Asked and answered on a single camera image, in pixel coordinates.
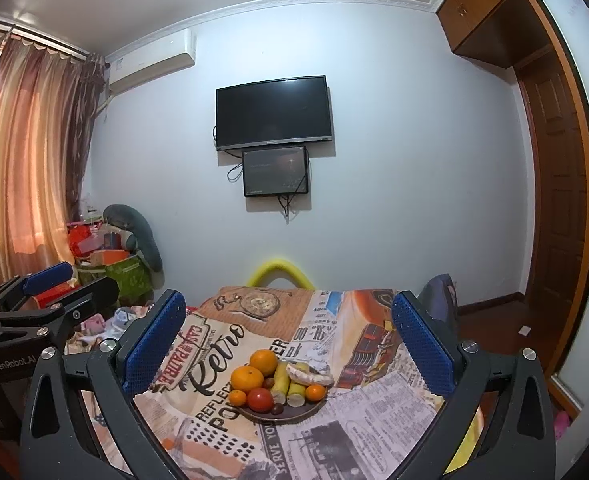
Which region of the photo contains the orange box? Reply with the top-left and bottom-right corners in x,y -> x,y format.
90,248 -> 128,266

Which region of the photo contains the pink toy figure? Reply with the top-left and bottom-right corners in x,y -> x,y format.
80,312 -> 109,336

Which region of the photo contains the pink slipper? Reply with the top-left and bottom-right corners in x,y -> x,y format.
554,407 -> 572,443

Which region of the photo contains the brown orange curtain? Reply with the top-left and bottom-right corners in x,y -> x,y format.
0,25 -> 108,286

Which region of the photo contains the white air conditioner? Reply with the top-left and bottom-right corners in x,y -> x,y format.
107,27 -> 196,96

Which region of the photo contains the hanging black cable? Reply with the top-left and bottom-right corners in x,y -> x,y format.
278,192 -> 297,226

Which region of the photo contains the grey plush toy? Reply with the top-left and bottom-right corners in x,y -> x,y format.
102,203 -> 165,288

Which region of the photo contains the yellow cloth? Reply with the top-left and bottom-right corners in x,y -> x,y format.
449,405 -> 485,473

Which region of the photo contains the dark blue chair back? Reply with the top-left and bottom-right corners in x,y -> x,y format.
418,274 -> 459,323

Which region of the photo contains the wooden overhead cabinet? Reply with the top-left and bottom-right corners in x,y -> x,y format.
437,0 -> 555,68

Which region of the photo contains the yellow chair back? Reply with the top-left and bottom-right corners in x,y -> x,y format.
247,258 -> 317,291

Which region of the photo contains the pale ginger root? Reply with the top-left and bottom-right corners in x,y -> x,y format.
285,362 -> 335,387

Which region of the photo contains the dark brown round plate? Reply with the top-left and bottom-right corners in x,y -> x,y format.
232,357 -> 332,423

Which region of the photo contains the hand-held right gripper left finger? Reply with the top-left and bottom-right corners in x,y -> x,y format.
22,289 -> 188,480

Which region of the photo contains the printed retro tablecloth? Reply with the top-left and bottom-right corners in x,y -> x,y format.
67,285 -> 485,480

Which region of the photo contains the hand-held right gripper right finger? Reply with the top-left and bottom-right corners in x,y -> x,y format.
391,290 -> 560,480

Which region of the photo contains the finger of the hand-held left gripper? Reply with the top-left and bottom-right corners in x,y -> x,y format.
0,275 -> 120,347
0,261 -> 74,311

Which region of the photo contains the large orange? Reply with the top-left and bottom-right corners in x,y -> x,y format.
231,366 -> 265,393
250,349 -> 279,375

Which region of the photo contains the green box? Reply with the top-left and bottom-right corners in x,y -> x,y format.
77,255 -> 155,306

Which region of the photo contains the small black wall screen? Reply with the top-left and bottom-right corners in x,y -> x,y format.
242,146 -> 310,198

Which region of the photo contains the red tomato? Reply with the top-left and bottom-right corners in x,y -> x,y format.
247,388 -> 274,412

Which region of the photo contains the black wall television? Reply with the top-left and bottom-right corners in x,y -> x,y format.
215,75 -> 335,152

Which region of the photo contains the brown wooden door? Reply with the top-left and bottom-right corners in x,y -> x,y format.
511,45 -> 589,381

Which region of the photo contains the pale blue soft toy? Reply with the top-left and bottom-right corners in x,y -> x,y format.
105,308 -> 148,343

